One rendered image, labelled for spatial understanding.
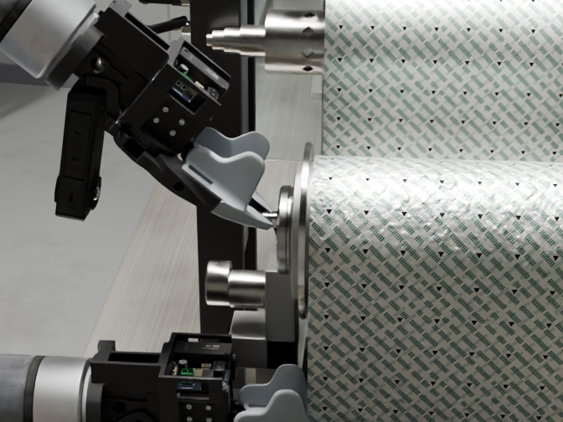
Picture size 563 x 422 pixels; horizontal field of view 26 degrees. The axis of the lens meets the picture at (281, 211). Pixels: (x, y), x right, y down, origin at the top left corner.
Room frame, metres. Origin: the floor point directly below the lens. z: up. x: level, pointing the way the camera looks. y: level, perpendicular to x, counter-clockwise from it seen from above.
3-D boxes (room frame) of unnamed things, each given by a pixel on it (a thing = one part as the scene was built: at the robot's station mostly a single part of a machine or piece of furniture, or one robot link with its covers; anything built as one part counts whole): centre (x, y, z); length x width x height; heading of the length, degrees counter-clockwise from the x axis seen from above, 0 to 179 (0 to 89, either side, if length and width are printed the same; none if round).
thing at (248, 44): (1.17, 0.04, 1.33); 0.06 x 0.03 x 0.03; 86
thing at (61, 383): (0.87, 0.18, 1.11); 0.08 x 0.05 x 0.08; 176
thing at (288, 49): (1.16, -0.02, 1.33); 0.06 x 0.06 x 0.06; 86
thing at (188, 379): (0.86, 0.10, 1.12); 0.12 x 0.08 x 0.09; 86
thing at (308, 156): (0.91, -0.02, 1.25); 0.15 x 0.01 x 0.15; 176
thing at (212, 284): (0.95, 0.06, 1.18); 0.04 x 0.02 x 0.04; 176
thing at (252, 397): (0.87, -0.01, 1.11); 0.09 x 0.03 x 0.06; 87
